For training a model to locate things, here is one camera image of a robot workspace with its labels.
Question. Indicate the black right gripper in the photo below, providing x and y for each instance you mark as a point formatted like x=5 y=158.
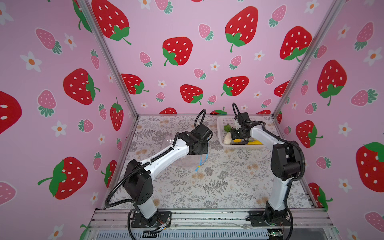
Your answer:
x=234 y=134

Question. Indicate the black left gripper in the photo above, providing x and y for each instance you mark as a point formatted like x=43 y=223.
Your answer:
x=205 y=150

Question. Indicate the clear zip bag blue zipper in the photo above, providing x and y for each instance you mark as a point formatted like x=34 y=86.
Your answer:
x=203 y=159

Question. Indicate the white plastic mesh basket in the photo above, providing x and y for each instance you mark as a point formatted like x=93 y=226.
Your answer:
x=257 y=134

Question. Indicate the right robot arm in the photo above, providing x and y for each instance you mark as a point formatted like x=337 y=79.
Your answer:
x=287 y=163

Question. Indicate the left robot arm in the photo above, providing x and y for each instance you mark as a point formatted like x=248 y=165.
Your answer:
x=140 y=175

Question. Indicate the white radish with leaves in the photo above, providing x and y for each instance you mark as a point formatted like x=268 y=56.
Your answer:
x=228 y=136

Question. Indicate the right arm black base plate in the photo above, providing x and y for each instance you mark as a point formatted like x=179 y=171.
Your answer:
x=269 y=218

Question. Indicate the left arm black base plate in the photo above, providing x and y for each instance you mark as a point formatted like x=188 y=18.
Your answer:
x=159 y=220

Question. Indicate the aluminium front rail frame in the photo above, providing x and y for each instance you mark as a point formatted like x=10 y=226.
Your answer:
x=216 y=224

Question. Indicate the aluminium right corner post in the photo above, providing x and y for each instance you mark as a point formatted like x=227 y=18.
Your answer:
x=322 y=31

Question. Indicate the aluminium corner post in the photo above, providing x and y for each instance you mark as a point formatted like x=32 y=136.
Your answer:
x=322 y=31
x=90 y=17

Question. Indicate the aluminium left corner post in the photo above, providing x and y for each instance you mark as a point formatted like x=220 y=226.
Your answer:
x=90 y=17

